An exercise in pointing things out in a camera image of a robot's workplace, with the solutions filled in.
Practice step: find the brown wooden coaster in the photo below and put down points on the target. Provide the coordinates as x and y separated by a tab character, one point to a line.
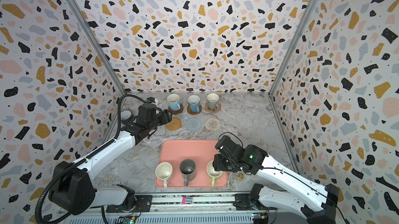
190	112
176	112

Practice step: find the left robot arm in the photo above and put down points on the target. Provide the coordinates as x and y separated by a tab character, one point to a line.
72	187

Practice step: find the white mug green handle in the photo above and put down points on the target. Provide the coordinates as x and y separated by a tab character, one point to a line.
212	173

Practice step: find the white mug pink handle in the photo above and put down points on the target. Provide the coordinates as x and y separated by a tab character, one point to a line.
164	172

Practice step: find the aluminium front rail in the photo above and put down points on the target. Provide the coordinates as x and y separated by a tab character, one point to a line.
196	208

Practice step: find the black tape roll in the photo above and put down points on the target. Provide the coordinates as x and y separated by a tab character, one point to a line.
127	117

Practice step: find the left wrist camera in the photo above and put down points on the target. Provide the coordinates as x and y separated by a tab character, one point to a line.
152	100

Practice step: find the paw print wooden coaster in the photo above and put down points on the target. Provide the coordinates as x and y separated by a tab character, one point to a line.
213	111

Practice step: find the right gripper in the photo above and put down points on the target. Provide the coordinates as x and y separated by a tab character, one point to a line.
219	161

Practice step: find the beige patterned round coaster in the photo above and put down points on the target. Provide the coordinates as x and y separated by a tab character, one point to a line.
213	124

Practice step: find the dark grey mug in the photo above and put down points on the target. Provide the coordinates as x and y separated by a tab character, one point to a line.
188	170

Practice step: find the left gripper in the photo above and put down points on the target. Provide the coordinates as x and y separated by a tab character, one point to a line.
166	115

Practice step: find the pink silicone tray mat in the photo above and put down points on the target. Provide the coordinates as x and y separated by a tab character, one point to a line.
201	152

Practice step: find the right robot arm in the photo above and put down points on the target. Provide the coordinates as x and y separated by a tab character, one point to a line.
314	202

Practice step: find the light blue round coaster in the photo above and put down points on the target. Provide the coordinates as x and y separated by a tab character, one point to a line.
193	124

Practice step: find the white mug blue handle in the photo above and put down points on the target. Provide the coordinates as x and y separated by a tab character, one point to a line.
174	102

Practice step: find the woven rattan coaster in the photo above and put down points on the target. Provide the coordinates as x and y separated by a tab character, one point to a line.
174	125

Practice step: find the white mug grey handle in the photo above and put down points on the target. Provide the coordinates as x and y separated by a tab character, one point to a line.
213	101

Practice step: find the light blue mug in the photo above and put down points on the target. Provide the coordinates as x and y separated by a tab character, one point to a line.
194	103

